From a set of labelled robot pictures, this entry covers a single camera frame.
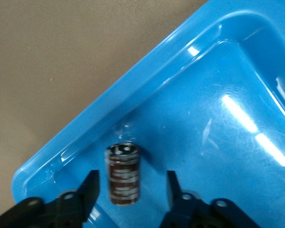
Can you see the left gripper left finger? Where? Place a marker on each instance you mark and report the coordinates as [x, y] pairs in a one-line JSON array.
[[69, 209]]

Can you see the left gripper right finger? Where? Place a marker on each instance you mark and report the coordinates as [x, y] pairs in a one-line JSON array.
[[192, 213]]

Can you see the dark electrolytic capacitor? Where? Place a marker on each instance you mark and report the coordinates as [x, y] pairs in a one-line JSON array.
[[123, 175]]

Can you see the blue plastic tray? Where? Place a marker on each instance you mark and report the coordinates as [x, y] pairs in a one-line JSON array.
[[204, 142]]

